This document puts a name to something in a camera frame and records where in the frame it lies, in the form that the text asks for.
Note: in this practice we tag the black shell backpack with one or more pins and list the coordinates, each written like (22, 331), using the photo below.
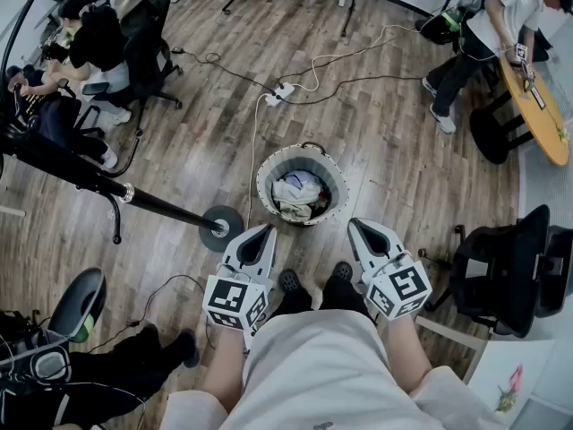
(76, 298)
(436, 29)

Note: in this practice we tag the person's right forearm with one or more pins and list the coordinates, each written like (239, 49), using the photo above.
(409, 352)

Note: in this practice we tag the white woven laundry basket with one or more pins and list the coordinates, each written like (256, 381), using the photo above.
(268, 168)

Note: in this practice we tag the black coat rack stand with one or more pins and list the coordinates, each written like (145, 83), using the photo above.
(170, 208)

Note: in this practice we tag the dark red clothing item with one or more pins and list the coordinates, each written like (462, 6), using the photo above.
(323, 197)

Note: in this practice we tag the person's white shirt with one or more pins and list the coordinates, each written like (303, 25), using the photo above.
(322, 374)

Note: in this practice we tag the person's left black shoe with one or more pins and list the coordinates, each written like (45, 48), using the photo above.
(289, 280)

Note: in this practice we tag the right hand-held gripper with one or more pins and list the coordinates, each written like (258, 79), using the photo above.
(403, 289)

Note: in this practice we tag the person's right black shoe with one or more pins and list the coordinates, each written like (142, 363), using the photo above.
(343, 270)

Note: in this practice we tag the white desk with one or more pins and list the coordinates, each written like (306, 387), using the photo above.
(524, 361)

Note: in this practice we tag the white power strip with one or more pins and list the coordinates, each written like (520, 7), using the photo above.
(282, 91)

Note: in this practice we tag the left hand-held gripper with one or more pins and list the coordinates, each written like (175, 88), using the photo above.
(228, 298)

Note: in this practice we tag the person's left forearm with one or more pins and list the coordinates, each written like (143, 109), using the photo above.
(224, 374)

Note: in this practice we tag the yellow clothes garment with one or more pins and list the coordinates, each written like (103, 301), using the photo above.
(295, 213)

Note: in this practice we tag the person's black trousers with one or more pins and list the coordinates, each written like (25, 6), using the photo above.
(295, 300)

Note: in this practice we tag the pink and yellow flower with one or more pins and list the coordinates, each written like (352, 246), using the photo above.
(515, 379)

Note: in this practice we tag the round wooden table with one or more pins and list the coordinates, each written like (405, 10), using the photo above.
(544, 119)

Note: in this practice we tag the person's black shoe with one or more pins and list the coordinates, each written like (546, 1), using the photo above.
(343, 270)
(289, 280)

